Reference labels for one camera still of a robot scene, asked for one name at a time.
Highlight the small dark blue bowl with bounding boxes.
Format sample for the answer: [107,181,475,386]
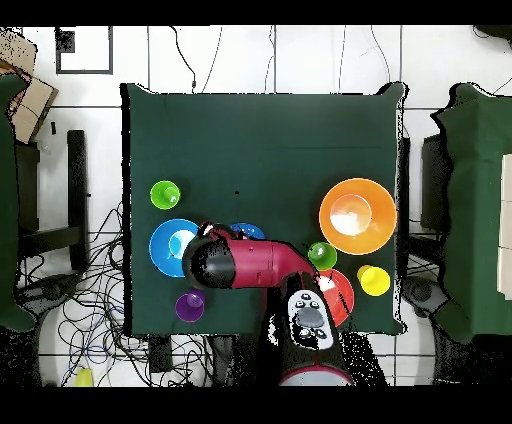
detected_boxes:
[229,222,266,241]

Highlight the large blue bowl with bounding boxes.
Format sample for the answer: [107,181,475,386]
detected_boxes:
[148,218,201,279]

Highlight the ridged green cup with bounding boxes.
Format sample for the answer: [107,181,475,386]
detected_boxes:
[149,180,182,211]

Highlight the purple cup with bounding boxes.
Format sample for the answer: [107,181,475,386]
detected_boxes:
[174,288,207,324]

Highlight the dark green tablecloth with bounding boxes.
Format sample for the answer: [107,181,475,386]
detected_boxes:
[120,82,409,336]

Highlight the smooth green cup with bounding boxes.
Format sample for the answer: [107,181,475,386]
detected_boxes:
[307,241,338,272]

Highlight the red-orange bowl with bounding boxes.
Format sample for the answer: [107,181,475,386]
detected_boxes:
[317,268,356,329]

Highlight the yellow cup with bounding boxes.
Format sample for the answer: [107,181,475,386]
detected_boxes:
[356,264,392,298]

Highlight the large yellow-orange bowl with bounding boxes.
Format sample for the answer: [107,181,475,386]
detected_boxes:
[318,177,398,256]

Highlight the grey black stand base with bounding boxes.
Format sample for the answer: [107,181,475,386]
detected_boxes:
[17,271,83,317]
[401,275,451,319]

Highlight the small yellow object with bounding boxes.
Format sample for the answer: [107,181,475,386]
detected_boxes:
[74,366,95,388]

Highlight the green cloth side table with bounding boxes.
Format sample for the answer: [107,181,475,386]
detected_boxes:
[0,73,37,333]
[430,82,512,345]

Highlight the black equipment cabinet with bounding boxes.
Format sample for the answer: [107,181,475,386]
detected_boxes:
[419,133,453,233]

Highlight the cardboard box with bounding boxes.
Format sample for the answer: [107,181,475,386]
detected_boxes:
[0,27,59,145]

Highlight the white boxes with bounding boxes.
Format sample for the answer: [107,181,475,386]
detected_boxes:
[496,153,512,301]

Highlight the black floor cable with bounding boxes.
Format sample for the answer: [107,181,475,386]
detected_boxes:
[169,25,198,94]

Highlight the black stand frame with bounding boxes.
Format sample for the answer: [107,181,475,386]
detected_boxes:
[397,136,412,277]
[15,128,90,273]

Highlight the tangle of floor cables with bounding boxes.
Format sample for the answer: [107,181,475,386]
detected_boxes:
[15,199,241,387]

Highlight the black square floor frame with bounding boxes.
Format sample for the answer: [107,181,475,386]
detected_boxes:
[54,26,114,76]

